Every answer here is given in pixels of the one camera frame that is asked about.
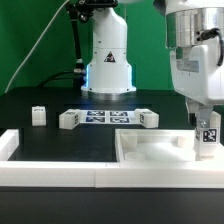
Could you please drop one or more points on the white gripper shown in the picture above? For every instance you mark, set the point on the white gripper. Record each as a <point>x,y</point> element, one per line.
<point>199,78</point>

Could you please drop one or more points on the white square tabletop part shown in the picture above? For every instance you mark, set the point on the white square tabletop part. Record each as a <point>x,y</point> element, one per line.
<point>144,147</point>

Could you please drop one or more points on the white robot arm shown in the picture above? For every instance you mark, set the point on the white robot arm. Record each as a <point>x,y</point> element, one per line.
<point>194,36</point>

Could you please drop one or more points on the blue marker sheet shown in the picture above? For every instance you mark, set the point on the blue marker sheet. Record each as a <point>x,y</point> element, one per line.
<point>108,117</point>

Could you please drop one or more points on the white U-shaped fence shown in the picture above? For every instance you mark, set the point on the white U-shaped fence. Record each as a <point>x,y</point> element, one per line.
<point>102,174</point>

